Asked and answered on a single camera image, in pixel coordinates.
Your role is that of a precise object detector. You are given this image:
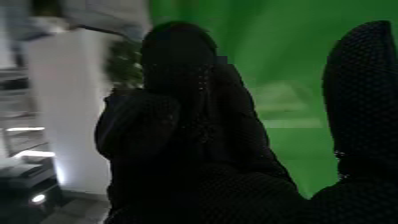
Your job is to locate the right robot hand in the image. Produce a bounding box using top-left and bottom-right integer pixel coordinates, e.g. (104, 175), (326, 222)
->
(93, 20), (398, 224)

